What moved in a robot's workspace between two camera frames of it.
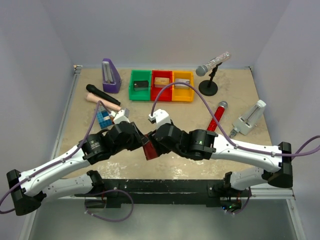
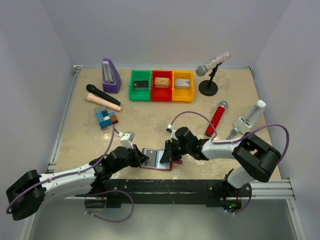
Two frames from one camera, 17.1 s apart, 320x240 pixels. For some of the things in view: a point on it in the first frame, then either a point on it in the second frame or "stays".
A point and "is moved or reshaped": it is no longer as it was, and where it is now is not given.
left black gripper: (137, 135) to (136, 155)
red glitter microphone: (213, 124) stays
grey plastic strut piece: (233, 133) stays
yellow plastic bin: (182, 95) stays
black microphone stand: (209, 87) stays
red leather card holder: (150, 152) is moved or reshaped
